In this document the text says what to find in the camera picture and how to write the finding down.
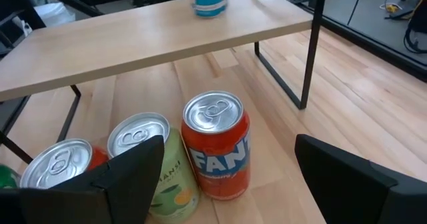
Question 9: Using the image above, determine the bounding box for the pale green beverage can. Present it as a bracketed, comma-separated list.
[107, 112, 201, 224]

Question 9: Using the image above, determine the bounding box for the black aluminium table frame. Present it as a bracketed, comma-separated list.
[260, 0, 427, 83]

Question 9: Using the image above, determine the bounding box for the white flat box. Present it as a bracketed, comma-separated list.
[34, 2, 76, 28]

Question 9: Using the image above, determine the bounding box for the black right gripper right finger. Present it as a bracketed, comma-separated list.
[294, 133, 427, 224]

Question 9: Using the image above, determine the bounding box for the yellow white floor cable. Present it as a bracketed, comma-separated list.
[379, 3, 401, 14]

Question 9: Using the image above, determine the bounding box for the wooden shelf with black legs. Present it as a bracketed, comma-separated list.
[0, 0, 328, 165]

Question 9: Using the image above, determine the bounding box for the green Sprite can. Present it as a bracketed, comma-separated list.
[0, 165, 21, 189]

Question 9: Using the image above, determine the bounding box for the blue beverage can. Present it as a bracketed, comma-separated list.
[188, 0, 230, 19]

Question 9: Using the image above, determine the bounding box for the black cable coil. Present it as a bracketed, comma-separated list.
[402, 3, 427, 54]

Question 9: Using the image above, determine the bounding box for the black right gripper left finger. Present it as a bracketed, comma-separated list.
[0, 135, 165, 224]

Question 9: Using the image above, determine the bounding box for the red Fanta can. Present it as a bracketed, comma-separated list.
[19, 138, 109, 189]
[181, 90, 252, 201]

